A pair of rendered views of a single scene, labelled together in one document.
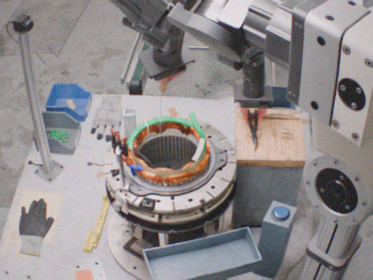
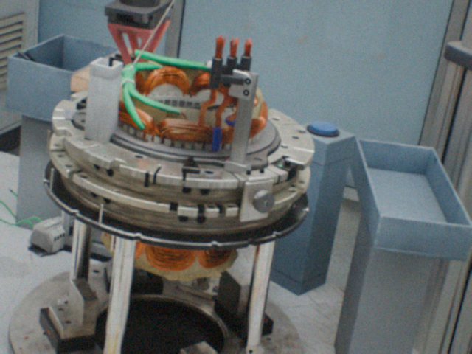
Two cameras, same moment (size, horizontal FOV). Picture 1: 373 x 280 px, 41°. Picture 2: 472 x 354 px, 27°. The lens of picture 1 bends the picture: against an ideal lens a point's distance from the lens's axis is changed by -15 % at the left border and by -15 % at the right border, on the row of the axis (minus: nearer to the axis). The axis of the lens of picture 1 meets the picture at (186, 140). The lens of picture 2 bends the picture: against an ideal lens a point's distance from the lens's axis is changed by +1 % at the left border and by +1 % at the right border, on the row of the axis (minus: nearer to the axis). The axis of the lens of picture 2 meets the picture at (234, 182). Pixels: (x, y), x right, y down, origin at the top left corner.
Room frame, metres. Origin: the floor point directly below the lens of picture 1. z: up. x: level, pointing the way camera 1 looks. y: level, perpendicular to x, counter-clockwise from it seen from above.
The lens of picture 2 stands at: (0.70, 1.14, 1.52)
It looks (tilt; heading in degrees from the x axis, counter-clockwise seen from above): 23 degrees down; 281
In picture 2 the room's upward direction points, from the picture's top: 9 degrees clockwise
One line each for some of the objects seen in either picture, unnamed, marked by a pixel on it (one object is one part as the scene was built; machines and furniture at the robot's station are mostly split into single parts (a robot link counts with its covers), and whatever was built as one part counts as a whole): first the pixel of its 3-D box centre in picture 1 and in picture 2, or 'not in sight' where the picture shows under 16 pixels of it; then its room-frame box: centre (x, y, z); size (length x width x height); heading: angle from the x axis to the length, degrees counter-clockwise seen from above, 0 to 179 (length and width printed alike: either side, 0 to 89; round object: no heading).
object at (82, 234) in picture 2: not in sight; (83, 233); (1.11, 0.02, 0.91); 0.02 x 0.02 x 0.21
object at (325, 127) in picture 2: (280, 212); (323, 127); (0.85, -0.22, 1.04); 0.04 x 0.04 x 0.01
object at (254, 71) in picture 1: (250, 65); not in sight; (1.14, -0.16, 1.26); 0.07 x 0.06 x 0.07; 46
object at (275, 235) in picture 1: (274, 243); (307, 208); (0.85, -0.22, 0.91); 0.07 x 0.07 x 0.25; 63
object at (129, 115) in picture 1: (130, 125); (104, 101); (1.06, 0.14, 1.14); 0.03 x 0.03 x 0.09; 89
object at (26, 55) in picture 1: (34, 105); not in sight; (1.25, 0.46, 1.07); 0.03 x 0.03 x 0.57; 58
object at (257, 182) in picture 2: (123, 201); (253, 195); (0.87, 0.15, 1.07); 0.04 x 0.02 x 0.05; 47
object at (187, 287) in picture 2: not in sight; (200, 287); (0.97, -0.08, 0.81); 0.07 x 0.03 x 0.01; 171
